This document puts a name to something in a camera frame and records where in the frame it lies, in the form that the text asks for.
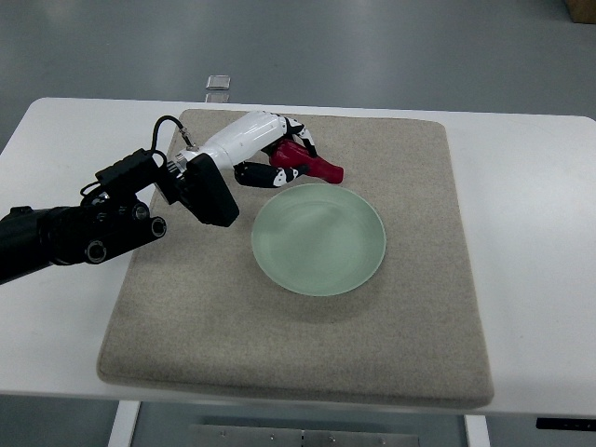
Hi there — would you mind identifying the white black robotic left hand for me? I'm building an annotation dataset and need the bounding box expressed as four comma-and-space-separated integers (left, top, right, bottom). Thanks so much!
199, 111, 318, 188

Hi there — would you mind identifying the red pepper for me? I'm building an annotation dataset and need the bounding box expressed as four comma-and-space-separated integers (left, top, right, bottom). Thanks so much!
269, 140, 344, 184

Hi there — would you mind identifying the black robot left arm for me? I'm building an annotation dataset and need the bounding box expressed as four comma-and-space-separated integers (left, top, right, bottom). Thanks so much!
1, 146, 239, 283

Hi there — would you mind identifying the clear square floor plate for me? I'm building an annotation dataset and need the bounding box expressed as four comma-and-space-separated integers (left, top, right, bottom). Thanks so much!
206, 74, 231, 91

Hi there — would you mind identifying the light green plate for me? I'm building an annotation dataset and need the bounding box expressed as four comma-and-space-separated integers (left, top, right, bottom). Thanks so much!
251, 183, 386, 297

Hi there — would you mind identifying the beige felt mat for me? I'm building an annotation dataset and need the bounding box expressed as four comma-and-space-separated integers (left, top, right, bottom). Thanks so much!
97, 115, 494, 409

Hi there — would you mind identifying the white table left leg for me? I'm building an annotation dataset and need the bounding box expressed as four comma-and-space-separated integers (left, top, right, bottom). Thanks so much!
107, 400, 141, 447

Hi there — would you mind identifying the white table leg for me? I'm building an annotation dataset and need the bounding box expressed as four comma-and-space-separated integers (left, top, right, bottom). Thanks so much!
107, 400, 141, 447
464, 414, 491, 447

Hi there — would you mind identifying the cardboard box corner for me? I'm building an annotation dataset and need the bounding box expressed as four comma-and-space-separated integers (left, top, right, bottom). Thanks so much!
564, 0, 596, 24

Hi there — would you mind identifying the white table right leg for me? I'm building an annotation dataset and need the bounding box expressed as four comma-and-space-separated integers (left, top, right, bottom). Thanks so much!
464, 414, 491, 447

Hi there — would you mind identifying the black table control panel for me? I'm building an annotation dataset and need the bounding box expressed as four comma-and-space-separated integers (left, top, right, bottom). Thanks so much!
535, 417, 596, 431

